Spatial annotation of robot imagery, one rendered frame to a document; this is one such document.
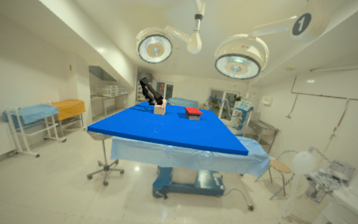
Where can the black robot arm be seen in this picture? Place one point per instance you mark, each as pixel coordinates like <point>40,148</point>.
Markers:
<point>157,96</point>

